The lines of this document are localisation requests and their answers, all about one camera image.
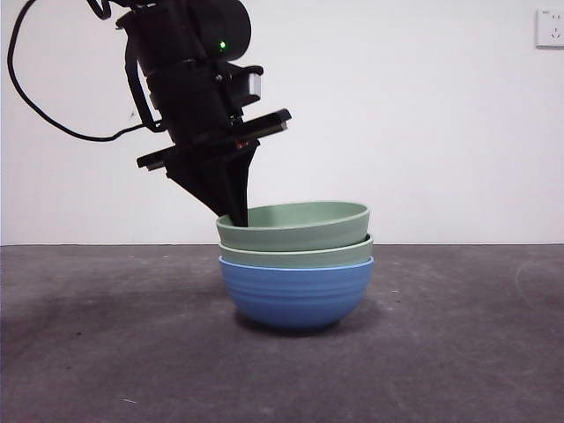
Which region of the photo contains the green ribbed bowl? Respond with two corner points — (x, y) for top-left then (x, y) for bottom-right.
(215, 201), (371, 255)
(218, 233), (375, 269)

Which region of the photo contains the blue ribbed bowl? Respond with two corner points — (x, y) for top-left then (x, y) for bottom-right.
(218, 255), (375, 332)

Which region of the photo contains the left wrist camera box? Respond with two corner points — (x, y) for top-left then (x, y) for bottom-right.
(228, 64), (265, 108)

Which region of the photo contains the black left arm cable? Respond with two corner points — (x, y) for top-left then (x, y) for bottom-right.
(7, 0), (168, 143)

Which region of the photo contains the white wall socket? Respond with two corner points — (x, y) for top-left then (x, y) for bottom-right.
(535, 8), (564, 49)

